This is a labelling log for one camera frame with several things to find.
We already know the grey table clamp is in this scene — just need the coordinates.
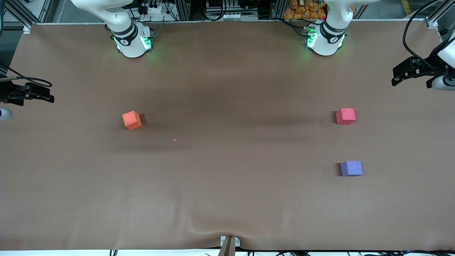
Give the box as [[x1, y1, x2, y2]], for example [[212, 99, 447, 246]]
[[220, 235, 241, 256]]

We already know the pile of orange bags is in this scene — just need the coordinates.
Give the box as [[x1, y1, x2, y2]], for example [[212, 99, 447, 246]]
[[283, 0, 326, 21]]

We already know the purple foam block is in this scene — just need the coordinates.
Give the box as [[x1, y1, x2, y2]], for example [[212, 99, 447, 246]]
[[340, 161, 364, 177]]

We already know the orange foam block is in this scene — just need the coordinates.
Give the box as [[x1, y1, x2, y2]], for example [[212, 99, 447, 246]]
[[122, 110, 142, 130]]

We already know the green-lit controller box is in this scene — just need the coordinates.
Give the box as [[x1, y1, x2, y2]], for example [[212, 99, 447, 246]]
[[303, 26, 317, 50], [141, 27, 155, 51]]

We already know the red foam block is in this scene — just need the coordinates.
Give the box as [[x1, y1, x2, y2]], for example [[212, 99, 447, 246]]
[[336, 108, 356, 125]]

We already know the white power strip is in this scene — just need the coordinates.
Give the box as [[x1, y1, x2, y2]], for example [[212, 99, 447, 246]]
[[141, 3, 167, 15]]

